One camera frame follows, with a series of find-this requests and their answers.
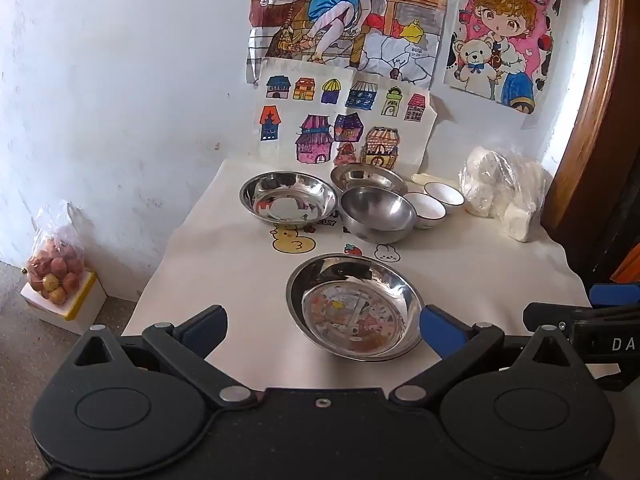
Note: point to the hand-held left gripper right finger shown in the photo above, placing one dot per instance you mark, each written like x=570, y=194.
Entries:
x=436, y=327

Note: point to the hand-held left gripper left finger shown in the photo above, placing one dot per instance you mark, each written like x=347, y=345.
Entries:
x=212, y=322

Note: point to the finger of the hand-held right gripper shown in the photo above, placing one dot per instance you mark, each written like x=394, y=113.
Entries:
x=615, y=295
x=545, y=315

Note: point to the stainless steel plate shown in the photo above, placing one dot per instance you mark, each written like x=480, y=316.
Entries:
x=350, y=310
x=365, y=172

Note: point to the small white bowl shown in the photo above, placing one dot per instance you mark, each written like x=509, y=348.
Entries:
x=424, y=207
x=445, y=192

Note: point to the stainless steel bowl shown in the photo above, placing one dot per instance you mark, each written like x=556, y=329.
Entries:
x=375, y=210

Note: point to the orange object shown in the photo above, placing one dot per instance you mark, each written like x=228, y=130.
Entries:
x=627, y=272

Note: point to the white cartoon table mat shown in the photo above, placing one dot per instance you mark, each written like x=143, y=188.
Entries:
x=225, y=270

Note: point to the white foam box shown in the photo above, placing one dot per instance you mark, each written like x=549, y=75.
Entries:
x=82, y=305

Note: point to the plastic bag of white buns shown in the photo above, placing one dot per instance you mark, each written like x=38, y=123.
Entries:
x=505, y=185

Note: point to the white rolled paper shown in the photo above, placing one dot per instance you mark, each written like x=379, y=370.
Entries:
x=432, y=178

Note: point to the plastic bag of red apples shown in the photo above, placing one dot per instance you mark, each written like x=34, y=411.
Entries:
x=55, y=270

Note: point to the coloured houses drawing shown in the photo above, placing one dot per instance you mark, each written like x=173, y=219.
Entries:
x=292, y=127

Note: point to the teddy bear figure drawing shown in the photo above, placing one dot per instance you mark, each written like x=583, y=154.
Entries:
x=500, y=10

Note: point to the brown wooden frame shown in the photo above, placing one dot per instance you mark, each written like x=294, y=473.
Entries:
x=600, y=110

